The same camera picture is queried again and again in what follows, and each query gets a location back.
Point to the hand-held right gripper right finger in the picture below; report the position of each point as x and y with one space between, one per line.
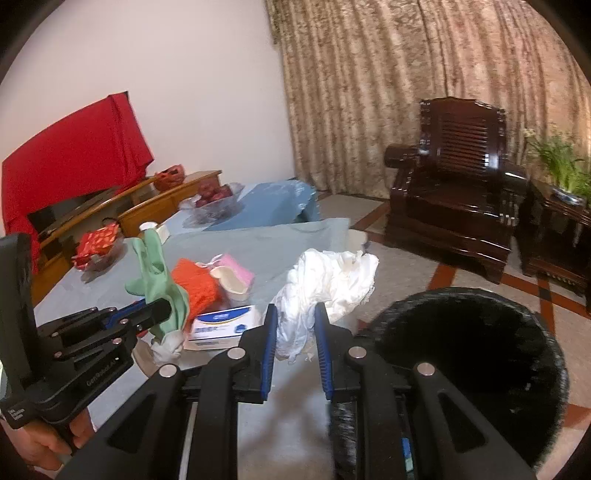
323 355

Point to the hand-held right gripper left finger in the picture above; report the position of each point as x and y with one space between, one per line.
270 350

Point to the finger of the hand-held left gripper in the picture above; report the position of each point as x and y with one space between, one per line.
154 314
121 316

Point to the green rubber glove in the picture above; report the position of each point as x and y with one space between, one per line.
157 277

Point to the small white tissue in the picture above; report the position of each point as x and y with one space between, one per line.
166 350

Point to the large white plastic bag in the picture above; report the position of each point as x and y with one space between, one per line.
323 281

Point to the black trash bin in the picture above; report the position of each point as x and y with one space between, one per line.
461 350

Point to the person's left hand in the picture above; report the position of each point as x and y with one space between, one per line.
37 445

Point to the orange foam net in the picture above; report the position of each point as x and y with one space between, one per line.
194 286

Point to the glass dish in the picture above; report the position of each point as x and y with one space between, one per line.
105 268

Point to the blue bottle white cap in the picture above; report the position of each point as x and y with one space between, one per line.
217 323

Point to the red snack packet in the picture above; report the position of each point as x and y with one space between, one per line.
94 242

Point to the pink face mask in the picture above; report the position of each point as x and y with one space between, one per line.
238 272

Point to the wooden cabinet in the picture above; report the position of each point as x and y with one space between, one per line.
157 203

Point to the red apple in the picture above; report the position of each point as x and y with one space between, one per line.
203 201
223 193
208 188

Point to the glass fruit bowl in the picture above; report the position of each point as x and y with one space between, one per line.
217 208

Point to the red plastic bag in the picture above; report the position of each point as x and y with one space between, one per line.
168 179

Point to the red cloth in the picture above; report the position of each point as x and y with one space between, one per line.
69 143

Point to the dark wooden armchair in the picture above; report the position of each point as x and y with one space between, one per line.
461 184

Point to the dark wooden side table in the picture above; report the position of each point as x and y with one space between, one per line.
554 240

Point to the patterned beige curtain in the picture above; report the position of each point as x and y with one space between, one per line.
369 92

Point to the potted green plant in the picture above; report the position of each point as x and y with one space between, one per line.
563 166

